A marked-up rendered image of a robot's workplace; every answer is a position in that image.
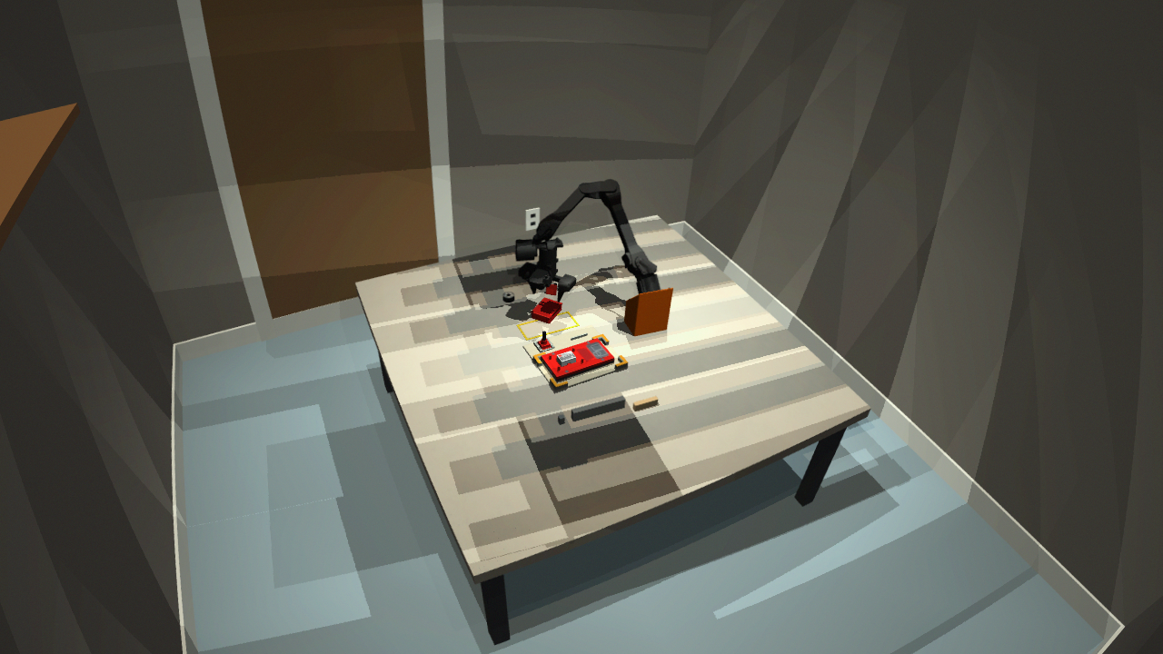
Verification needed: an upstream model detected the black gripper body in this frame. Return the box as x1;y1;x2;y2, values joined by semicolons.
518;258;576;292

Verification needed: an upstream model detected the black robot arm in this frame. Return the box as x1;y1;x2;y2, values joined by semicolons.
515;179;659;294

